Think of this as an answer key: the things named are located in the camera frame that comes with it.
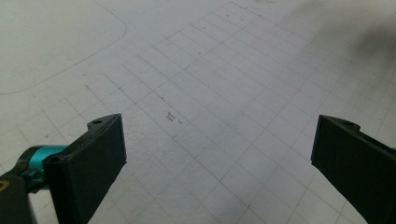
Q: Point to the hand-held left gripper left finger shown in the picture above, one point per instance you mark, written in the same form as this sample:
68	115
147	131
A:
87	168

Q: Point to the white grid mat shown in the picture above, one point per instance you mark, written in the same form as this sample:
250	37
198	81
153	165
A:
218	93

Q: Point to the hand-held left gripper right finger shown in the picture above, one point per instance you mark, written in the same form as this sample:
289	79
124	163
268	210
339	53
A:
355	161

